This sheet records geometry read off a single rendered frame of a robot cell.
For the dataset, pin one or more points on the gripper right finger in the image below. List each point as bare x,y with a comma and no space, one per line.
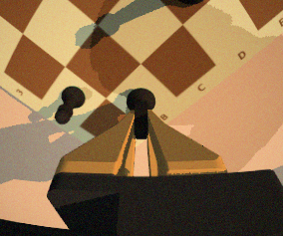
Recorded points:
170,152

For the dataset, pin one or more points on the tan and brown chessboard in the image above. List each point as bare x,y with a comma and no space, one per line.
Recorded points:
108,48

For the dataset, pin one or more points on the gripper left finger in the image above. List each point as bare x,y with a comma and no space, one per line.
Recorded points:
112,151

